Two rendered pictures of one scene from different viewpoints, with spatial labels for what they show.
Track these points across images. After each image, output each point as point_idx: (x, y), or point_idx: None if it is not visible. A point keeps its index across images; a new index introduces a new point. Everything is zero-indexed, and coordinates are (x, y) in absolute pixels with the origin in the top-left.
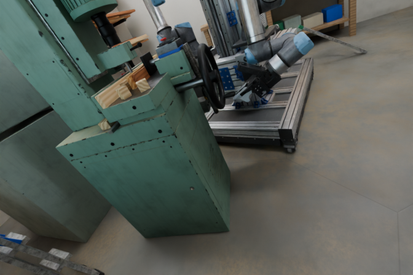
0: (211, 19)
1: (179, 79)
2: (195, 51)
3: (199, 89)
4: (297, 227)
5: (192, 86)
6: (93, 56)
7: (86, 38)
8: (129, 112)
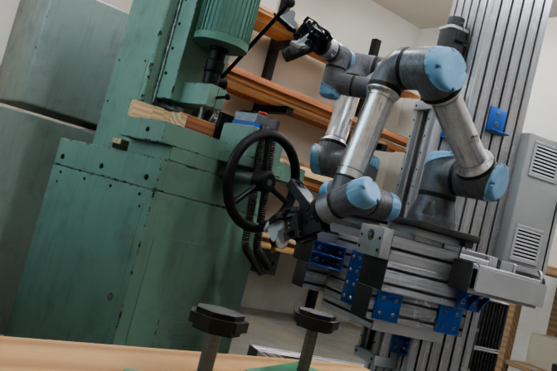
0: (406, 172)
1: (228, 156)
2: None
3: (303, 266)
4: None
5: (234, 176)
6: (180, 79)
7: (191, 62)
8: (141, 131)
